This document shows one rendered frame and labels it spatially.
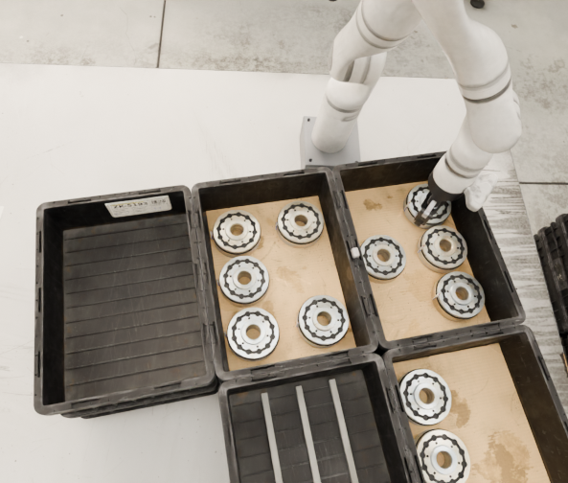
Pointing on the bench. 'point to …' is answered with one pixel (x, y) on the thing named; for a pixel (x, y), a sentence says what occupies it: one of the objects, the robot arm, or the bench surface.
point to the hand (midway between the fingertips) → (425, 211)
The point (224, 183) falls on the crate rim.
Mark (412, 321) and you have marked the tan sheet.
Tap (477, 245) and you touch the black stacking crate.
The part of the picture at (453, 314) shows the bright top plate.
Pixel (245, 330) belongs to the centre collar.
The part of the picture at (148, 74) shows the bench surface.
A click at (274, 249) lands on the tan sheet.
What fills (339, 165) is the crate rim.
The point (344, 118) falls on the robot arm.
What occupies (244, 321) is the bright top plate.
